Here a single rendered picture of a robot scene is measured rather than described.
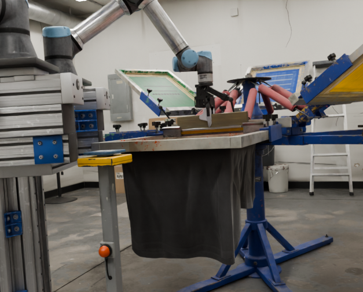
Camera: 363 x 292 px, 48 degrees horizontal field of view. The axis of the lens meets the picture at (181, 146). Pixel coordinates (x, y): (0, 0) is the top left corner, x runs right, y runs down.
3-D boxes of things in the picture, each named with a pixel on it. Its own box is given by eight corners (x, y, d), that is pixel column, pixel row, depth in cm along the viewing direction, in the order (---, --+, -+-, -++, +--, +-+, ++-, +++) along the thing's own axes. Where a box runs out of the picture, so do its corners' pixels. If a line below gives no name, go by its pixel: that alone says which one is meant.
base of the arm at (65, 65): (36, 79, 170) (34, 55, 169) (48, 83, 185) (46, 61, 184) (73, 77, 169) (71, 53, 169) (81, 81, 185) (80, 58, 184)
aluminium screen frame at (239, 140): (241, 148, 134) (241, 136, 134) (91, 153, 157) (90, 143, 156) (279, 135, 207) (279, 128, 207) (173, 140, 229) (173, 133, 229)
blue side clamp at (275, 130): (271, 141, 178) (270, 126, 178) (260, 142, 180) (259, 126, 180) (282, 138, 206) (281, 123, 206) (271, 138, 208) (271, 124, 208)
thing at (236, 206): (237, 263, 149) (230, 146, 147) (227, 262, 150) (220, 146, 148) (261, 229, 192) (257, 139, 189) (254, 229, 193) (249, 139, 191)
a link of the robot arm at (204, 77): (215, 74, 202) (209, 72, 194) (215, 83, 202) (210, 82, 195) (200, 75, 205) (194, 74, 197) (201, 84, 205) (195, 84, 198)
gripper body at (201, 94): (200, 109, 206) (198, 84, 206) (216, 108, 203) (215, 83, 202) (194, 108, 199) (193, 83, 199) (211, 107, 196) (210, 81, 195)
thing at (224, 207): (235, 266, 147) (228, 147, 145) (125, 258, 164) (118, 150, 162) (237, 263, 150) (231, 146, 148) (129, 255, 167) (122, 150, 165)
